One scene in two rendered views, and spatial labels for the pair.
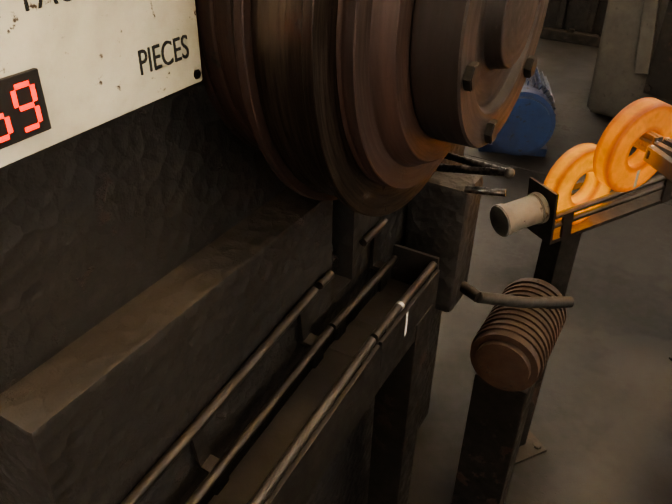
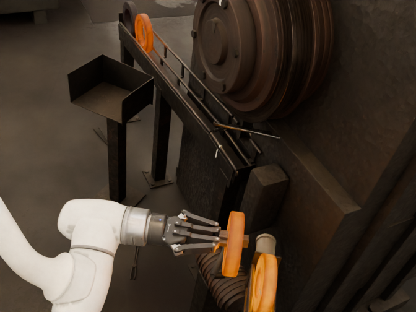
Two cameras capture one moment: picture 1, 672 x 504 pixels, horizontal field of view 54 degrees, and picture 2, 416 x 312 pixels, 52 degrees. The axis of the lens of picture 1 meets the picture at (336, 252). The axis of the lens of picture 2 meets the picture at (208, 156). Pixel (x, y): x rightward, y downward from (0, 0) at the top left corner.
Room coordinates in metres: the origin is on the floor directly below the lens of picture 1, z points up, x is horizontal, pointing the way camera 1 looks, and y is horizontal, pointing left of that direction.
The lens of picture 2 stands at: (1.19, -1.07, 1.66)
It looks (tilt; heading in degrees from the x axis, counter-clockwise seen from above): 43 degrees down; 118
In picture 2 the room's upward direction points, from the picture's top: 10 degrees clockwise
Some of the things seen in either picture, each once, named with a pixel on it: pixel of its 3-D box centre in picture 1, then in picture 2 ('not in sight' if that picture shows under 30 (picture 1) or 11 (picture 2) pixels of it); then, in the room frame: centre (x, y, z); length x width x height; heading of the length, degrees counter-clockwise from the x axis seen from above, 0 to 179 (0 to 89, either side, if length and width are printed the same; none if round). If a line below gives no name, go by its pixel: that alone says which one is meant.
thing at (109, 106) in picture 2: not in sight; (113, 143); (0.16, -0.05, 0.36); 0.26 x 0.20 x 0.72; 6
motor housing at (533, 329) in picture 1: (502, 408); (215, 304); (0.94, -0.35, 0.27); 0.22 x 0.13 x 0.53; 151
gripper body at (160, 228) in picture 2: not in sight; (168, 230); (0.85, -0.56, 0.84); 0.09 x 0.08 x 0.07; 29
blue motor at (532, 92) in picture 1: (516, 106); not in sight; (2.88, -0.81, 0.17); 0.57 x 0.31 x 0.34; 171
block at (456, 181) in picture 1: (437, 237); (262, 199); (0.93, -0.17, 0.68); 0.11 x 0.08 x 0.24; 61
